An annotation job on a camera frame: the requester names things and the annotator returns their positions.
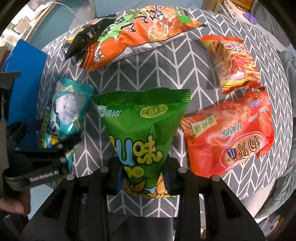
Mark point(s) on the teal anime snack bag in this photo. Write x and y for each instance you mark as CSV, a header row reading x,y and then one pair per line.
x,y
65,111

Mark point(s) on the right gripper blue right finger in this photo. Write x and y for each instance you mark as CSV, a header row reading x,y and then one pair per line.
x,y
167,177

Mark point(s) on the red ring snack bag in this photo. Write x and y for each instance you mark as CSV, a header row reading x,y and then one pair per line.
x,y
223,137

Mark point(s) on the black snack bag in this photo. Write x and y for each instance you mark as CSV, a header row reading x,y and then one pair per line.
x,y
86,35

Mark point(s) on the left hand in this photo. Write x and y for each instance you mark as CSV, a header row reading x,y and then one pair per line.
x,y
21,206

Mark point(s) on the orange green noodle snack bag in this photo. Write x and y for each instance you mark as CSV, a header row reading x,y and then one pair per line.
x,y
137,32

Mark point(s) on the blue edged cardboard box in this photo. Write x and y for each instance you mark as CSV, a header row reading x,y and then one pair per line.
x,y
29,62

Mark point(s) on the grey bed blanket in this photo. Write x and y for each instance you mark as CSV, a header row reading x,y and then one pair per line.
x,y
278,17

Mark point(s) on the red yellow stick snack bag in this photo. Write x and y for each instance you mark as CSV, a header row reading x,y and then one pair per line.
x,y
233,63

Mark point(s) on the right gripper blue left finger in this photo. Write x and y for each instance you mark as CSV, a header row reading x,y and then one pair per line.
x,y
119,179

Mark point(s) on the grey chevron tablecloth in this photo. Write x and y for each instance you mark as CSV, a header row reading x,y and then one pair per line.
x,y
182,63

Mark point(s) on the green pea snack bag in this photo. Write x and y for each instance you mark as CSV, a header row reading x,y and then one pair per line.
x,y
141,126

